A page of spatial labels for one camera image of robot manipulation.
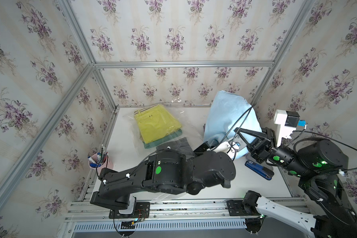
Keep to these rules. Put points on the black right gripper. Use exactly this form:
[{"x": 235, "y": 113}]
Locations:
[{"x": 265, "y": 148}]

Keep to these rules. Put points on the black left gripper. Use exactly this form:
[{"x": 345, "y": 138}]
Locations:
[{"x": 206, "y": 145}]

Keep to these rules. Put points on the light blue trousers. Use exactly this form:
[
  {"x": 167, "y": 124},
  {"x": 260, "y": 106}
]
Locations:
[{"x": 228, "y": 111}]

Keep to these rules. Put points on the clear plastic vacuum bag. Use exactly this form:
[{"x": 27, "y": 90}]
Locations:
[{"x": 192, "y": 120}]

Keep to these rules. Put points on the dark grey trousers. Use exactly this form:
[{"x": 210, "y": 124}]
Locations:
[{"x": 180, "y": 145}]

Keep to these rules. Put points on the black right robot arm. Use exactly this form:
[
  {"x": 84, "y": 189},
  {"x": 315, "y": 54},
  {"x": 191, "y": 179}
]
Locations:
[{"x": 318, "y": 167}]

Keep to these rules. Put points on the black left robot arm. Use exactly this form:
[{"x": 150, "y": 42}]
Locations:
[{"x": 174, "y": 168}]

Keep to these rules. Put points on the yellow-green folded trousers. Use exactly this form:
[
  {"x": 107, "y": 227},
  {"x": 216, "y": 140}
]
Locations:
[{"x": 155, "y": 123}]

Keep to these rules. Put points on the blue stapler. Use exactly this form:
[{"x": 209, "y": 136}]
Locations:
[{"x": 260, "y": 170}]

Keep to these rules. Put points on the teal folded garment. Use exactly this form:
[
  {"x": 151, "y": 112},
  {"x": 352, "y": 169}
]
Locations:
[{"x": 162, "y": 140}]

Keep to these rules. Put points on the pink pen cup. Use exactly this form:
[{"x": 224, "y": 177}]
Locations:
[{"x": 100, "y": 160}]

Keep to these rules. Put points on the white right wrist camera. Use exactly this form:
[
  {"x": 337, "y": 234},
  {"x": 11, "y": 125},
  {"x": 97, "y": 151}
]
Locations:
[{"x": 287, "y": 122}]

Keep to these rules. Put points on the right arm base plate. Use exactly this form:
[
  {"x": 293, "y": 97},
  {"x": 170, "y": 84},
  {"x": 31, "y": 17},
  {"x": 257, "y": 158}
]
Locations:
[{"x": 241, "y": 208}]

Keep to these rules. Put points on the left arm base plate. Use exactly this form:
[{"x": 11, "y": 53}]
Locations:
[{"x": 138, "y": 210}]

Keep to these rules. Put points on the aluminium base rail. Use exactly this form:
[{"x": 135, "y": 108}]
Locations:
[{"x": 175, "y": 215}]

